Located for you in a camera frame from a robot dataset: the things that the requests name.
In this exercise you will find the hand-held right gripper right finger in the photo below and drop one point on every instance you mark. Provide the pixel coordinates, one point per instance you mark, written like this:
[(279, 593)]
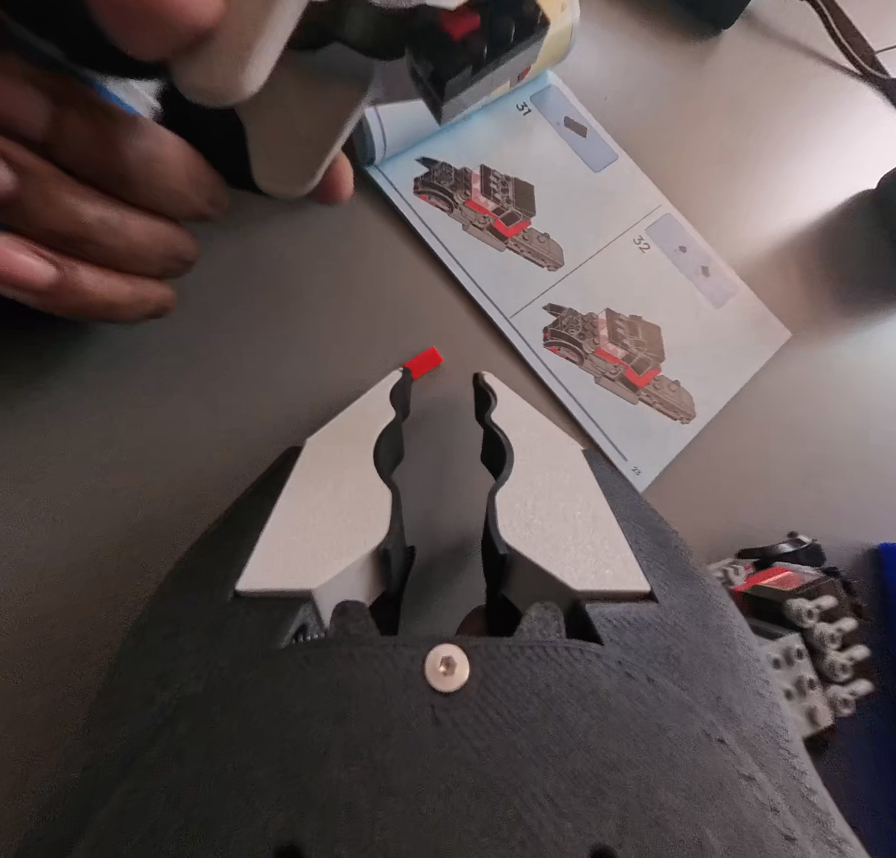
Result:
[(567, 522)]

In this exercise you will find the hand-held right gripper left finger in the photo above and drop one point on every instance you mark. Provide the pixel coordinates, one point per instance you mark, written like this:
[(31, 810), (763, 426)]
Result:
[(322, 522)]

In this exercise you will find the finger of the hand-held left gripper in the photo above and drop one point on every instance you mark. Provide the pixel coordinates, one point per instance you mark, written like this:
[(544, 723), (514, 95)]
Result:
[(301, 137), (245, 39)]

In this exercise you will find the small grey red brick assembly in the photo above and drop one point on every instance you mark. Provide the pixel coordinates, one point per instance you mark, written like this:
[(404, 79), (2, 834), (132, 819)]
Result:
[(476, 67)]

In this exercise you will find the red tile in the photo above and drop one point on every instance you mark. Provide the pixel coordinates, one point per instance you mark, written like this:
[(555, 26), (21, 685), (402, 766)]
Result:
[(425, 363)]

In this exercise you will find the grey desk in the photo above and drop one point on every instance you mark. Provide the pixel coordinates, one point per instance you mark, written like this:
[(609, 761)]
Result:
[(210, 417)]

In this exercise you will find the person's left hand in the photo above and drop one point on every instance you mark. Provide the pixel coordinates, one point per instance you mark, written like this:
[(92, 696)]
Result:
[(105, 207)]

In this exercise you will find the toy brick vehicle model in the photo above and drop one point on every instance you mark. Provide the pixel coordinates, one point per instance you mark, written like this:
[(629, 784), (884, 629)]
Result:
[(791, 592)]

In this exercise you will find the brick instruction booklet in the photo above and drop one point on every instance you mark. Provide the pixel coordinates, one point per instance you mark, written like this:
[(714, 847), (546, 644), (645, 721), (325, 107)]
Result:
[(595, 277)]

